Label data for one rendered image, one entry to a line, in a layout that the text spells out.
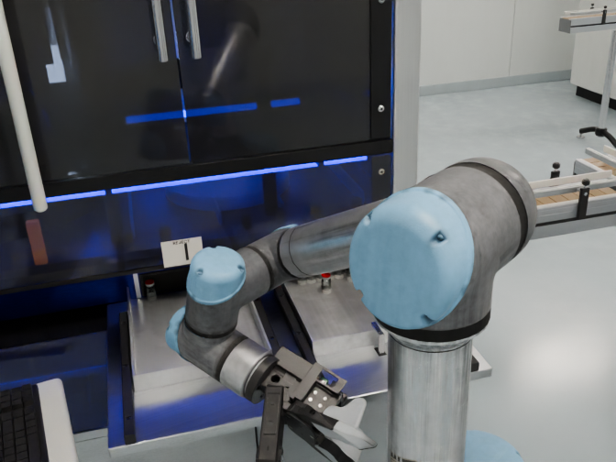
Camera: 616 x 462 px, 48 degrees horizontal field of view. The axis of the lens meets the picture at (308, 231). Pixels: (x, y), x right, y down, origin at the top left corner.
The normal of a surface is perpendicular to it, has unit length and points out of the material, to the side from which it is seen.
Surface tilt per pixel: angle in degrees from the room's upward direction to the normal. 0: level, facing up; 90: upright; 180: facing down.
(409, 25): 90
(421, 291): 82
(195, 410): 0
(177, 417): 0
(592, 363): 0
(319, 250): 86
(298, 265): 108
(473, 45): 90
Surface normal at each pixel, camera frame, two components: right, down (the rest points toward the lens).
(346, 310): -0.04, -0.90
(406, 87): 0.26, 0.40
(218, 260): 0.17, -0.79
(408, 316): -0.66, 0.22
